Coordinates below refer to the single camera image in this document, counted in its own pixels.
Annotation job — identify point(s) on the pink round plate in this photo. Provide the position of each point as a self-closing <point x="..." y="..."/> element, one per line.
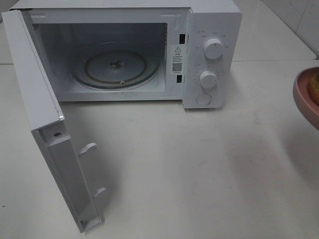
<point x="308" y="108"/>

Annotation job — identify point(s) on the toy burger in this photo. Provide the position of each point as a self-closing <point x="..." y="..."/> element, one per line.
<point x="313" y="88"/>

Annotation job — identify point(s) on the white warning label sticker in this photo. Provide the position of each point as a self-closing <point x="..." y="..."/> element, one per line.
<point x="177" y="56"/>

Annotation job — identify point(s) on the white microwave knob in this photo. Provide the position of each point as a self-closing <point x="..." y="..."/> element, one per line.
<point x="213" y="48"/>
<point x="208" y="79"/>

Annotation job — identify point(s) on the round white door button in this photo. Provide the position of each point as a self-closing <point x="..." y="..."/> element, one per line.
<point x="203" y="99"/>

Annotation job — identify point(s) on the white microwave door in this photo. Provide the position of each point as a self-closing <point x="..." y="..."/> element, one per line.
<point x="46" y="118"/>

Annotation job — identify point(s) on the glass microwave turntable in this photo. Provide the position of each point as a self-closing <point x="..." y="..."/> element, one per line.
<point x="116" y="65"/>

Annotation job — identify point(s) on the white microwave oven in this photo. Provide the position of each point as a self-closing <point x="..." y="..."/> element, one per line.
<point x="66" y="25"/>

